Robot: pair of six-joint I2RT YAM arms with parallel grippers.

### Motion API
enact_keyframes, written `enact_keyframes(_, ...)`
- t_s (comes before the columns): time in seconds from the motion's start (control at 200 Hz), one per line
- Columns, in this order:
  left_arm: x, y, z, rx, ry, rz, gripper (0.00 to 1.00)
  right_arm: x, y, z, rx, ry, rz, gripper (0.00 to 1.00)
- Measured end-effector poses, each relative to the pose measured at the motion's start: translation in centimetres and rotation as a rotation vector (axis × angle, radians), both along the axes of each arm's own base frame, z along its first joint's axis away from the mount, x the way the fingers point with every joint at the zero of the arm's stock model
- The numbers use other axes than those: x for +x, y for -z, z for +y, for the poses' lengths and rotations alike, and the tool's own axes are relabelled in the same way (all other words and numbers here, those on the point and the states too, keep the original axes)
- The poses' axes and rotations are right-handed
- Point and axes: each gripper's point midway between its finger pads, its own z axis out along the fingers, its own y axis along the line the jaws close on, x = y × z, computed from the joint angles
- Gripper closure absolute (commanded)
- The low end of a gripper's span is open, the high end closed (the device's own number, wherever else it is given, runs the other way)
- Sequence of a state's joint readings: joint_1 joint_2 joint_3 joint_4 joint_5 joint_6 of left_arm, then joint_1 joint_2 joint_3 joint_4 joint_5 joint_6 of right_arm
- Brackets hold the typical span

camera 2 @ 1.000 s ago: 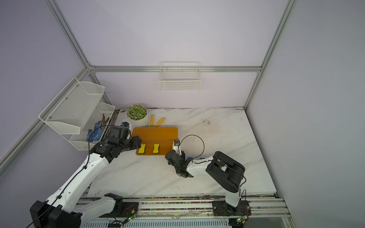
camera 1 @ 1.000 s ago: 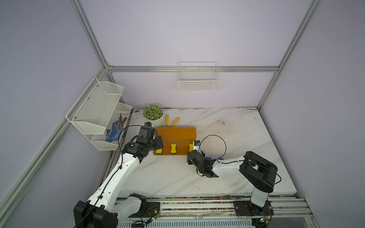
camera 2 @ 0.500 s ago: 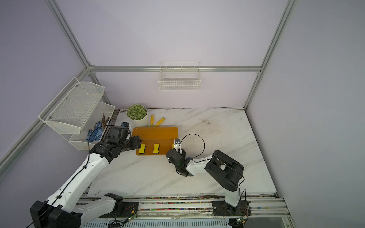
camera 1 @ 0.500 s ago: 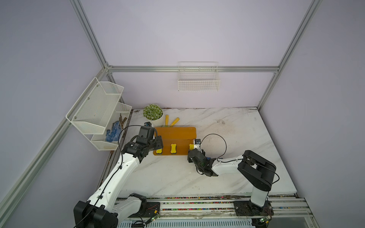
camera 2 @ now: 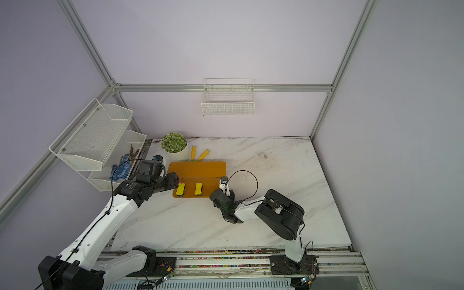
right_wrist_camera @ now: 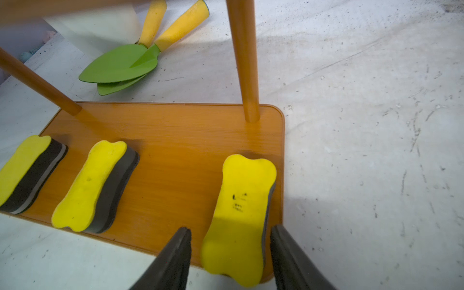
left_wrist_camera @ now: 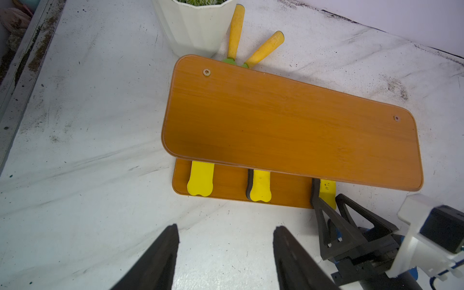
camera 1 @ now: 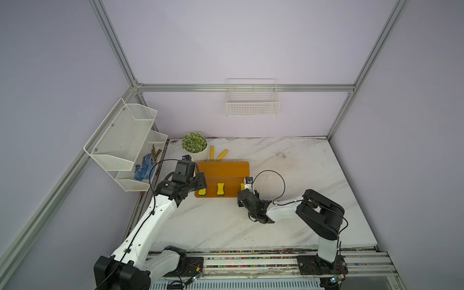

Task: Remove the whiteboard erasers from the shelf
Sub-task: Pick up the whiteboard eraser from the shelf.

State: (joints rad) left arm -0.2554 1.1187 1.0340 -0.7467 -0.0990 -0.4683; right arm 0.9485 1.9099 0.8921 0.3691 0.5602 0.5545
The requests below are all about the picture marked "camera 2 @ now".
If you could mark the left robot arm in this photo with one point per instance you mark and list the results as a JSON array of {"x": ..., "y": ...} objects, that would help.
[{"x": 77, "y": 266}]

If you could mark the white mesh upper wall bin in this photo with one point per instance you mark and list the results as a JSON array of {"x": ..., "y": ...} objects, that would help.
[{"x": 87, "y": 143}]

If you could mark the yellow eraser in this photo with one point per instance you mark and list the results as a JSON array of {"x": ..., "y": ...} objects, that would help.
[
  {"x": 181, "y": 189},
  {"x": 198, "y": 189}
]

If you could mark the green succulent in white pot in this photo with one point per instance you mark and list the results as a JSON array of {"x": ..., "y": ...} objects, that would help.
[{"x": 176, "y": 145}]

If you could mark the white mesh wall bin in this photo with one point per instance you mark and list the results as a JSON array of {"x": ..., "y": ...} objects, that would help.
[
  {"x": 87, "y": 143},
  {"x": 131, "y": 142}
]

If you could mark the yellow handled garden tool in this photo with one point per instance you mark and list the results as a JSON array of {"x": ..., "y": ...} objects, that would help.
[{"x": 193, "y": 156}]

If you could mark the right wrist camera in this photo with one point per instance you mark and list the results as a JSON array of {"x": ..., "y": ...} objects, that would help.
[{"x": 224, "y": 185}]

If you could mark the white wire wall basket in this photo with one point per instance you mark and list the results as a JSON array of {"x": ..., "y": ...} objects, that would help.
[{"x": 228, "y": 97}]

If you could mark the orange wooden two-tier shelf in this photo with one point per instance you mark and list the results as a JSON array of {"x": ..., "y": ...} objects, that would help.
[{"x": 207, "y": 172}]

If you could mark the aluminium rail base frame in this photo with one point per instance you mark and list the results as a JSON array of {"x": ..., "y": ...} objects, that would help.
[{"x": 250, "y": 269}]

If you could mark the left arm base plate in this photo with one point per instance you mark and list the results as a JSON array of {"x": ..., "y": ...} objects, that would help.
[{"x": 161, "y": 267}]

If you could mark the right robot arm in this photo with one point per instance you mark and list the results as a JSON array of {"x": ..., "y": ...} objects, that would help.
[{"x": 282, "y": 215}]

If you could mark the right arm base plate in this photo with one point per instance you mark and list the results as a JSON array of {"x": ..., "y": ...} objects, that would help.
[{"x": 281, "y": 265}]

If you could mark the white mesh lower wall bin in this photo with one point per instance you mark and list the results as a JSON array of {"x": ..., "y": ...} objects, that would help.
[{"x": 131, "y": 142}]

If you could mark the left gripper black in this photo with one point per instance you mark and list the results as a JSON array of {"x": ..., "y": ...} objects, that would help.
[{"x": 172, "y": 180}]

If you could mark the blue crumpled item in bin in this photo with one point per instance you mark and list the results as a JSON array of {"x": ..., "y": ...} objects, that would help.
[{"x": 121, "y": 171}]

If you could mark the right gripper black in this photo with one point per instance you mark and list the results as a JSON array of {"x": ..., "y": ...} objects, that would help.
[{"x": 232, "y": 195}]

